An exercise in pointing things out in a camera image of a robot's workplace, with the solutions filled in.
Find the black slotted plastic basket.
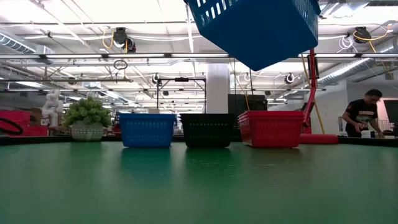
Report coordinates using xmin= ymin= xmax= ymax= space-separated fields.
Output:
xmin=180 ymin=113 xmax=236 ymax=149

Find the blue slotted plastic basket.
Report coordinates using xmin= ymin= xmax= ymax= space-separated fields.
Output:
xmin=118 ymin=113 xmax=177 ymax=148
xmin=183 ymin=0 xmax=322 ymax=72

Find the white round column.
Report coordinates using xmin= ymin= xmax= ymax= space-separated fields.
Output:
xmin=206 ymin=63 xmax=231 ymax=114

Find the black cabinet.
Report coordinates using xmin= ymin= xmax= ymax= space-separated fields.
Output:
xmin=228 ymin=93 xmax=269 ymax=119

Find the long ceiling light strip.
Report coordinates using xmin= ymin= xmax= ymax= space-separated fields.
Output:
xmin=0 ymin=53 xmax=231 ymax=60

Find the green artificial plant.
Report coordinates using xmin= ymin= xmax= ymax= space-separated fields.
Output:
xmin=62 ymin=95 xmax=113 ymax=128

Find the white patterned plant pot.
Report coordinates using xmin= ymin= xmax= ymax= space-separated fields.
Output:
xmin=70 ymin=121 xmax=105 ymax=142

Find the red floor stand pole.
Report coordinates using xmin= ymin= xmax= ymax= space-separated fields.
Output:
xmin=299 ymin=48 xmax=340 ymax=145

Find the white knotted sculpture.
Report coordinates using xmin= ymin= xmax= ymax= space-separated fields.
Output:
xmin=41 ymin=89 xmax=65 ymax=127

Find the person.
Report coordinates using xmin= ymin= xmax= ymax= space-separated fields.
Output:
xmin=341 ymin=88 xmax=386 ymax=139

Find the brown cardboard box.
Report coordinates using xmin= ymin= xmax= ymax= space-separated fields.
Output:
xmin=29 ymin=107 xmax=44 ymax=126

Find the red box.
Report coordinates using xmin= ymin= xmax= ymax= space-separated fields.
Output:
xmin=0 ymin=110 xmax=50 ymax=138

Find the dark monitor screen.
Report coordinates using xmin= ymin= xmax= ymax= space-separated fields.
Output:
xmin=382 ymin=99 xmax=398 ymax=126

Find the black metal frame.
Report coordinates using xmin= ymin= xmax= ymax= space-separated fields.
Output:
xmin=156 ymin=77 xmax=207 ymax=114

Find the black hanging cable loop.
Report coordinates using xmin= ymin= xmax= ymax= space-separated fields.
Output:
xmin=113 ymin=59 xmax=129 ymax=71

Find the black ceiling cable reel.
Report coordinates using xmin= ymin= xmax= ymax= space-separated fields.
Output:
xmin=345 ymin=26 xmax=373 ymax=45
xmin=125 ymin=37 xmax=137 ymax=54
xmin=112 ymin=27 xmax=129 ymax=48

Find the silver ventilation duct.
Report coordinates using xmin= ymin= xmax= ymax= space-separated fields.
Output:
xmin=317 ymin=37 xmax=398 ymax=86

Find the white coiled cable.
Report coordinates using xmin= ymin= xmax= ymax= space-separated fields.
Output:
xmin=338 ymin=35 xmax=356 ymax=54

